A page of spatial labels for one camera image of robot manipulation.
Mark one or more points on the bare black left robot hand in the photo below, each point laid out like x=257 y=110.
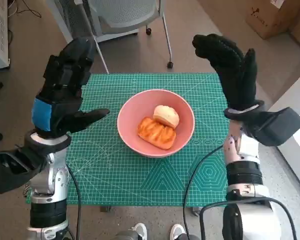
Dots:
x=65 y=100

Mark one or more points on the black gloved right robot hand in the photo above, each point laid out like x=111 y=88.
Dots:
x=235 y=75

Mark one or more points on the pink bowl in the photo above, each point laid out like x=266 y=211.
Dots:
x=140 y=105

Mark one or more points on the pale round toy bread roll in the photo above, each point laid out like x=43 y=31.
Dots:
x=165 y=115

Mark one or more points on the orange braided toy bread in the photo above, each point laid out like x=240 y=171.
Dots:
x=152 y=133

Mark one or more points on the printed cardboard box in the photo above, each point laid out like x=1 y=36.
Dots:
x=267 y=17

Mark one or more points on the white desk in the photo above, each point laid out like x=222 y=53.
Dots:
x=295 y=105

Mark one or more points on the green cutting mat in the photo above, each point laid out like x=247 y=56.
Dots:
x=110 y=175

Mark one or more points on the grey mesh office chair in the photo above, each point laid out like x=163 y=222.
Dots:
x=125 y=12

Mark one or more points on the white shoe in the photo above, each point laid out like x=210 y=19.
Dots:
x=177 y=231
x=141 y=231

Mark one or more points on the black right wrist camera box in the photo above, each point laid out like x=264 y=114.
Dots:
x=277 y=127

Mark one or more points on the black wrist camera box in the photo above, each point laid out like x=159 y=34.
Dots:
x=277 y=127
x=12 y=167

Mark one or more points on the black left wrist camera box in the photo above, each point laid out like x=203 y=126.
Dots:
x=12 y=167

